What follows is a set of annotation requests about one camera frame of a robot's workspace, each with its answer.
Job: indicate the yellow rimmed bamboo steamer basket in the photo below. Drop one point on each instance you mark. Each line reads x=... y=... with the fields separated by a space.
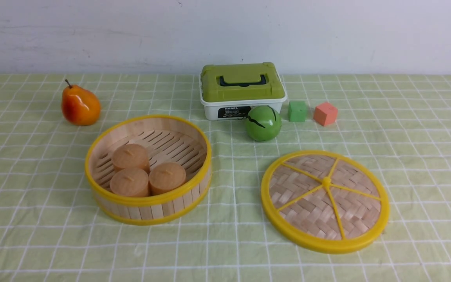
x=167 y=139

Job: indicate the green checkered tablecloth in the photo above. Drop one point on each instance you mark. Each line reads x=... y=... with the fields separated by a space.
x=51 y=229

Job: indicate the green lidded white storage box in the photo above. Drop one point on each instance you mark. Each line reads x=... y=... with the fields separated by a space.
x=231 y=91

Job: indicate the orange foam cube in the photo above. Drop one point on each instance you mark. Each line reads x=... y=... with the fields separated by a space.
x=325 y=114

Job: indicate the back tan steamed bun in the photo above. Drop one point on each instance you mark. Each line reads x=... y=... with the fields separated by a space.
x=131 y=155

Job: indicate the green foam cube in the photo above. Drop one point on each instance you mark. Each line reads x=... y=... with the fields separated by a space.
x=297 y=111

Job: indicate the green toy apple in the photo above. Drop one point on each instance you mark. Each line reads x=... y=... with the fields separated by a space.
x=263 y=123

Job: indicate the yellow woven bamboo steamer lid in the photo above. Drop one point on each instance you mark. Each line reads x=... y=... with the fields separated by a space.
x=324 y=202

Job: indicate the tan steamed bun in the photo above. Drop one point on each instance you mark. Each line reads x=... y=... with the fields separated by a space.
x=131 y=155
x=166 y=177
x=130 y=182

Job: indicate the front left tan steamed bun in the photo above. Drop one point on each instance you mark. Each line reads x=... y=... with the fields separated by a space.
x=130 y=182

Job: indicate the front right tan steamed bun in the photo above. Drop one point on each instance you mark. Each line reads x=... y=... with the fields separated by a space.
x=166 y=177

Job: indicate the orange toy pear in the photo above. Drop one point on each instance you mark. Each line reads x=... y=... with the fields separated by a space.
x=79 y=106

